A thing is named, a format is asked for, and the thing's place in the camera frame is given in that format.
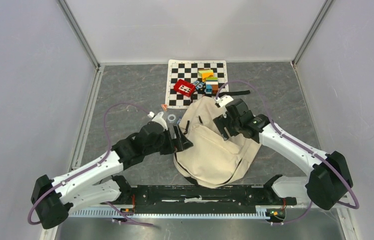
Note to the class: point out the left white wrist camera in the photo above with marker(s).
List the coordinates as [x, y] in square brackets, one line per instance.
[158, 118]

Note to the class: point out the black white chessboard mat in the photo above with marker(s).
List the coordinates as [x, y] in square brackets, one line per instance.
[187, 70]

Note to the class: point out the stacked colourful toy blocks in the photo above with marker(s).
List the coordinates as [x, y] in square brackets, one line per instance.
[211, 85]

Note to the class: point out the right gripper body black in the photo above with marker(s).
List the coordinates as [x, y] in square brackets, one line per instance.
[235, 124]

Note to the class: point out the red toy brick frame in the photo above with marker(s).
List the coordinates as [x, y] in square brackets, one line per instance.
[184, 88]

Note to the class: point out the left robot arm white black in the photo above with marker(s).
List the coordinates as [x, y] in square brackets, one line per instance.
[54, 198]

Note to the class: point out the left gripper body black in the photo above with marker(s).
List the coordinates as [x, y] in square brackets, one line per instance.
[165, 145]

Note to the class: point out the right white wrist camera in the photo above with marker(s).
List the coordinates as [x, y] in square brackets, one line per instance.
[221, 102]

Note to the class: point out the aluminium frame post left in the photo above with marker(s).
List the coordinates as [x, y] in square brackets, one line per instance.
[78, 32]

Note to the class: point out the blue black toy robot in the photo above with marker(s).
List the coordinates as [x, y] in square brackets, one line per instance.
[200, 86]

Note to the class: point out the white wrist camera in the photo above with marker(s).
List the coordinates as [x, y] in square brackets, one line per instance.
[158, 118]
[221, 102]

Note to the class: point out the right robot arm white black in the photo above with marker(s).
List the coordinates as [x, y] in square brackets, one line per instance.
[327, 177]

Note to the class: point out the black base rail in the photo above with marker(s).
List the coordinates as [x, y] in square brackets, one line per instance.
[198, 201]

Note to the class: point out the cream canvas backpack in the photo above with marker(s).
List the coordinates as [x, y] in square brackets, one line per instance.
[212, 161]

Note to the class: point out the small orange triangle piece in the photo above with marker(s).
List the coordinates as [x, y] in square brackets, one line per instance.
[164, 107]

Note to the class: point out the clear tape roll dispenser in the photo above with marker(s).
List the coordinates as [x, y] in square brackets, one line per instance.
[173, 119]

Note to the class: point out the green orange toy block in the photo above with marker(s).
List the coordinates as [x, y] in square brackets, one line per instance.
[204, 74]

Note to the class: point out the aluminium frame post right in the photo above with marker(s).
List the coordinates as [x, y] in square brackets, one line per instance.
[311, 32]

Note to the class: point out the aluminium frame post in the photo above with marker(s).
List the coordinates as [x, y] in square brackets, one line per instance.
[78, 32]
[311, 32]

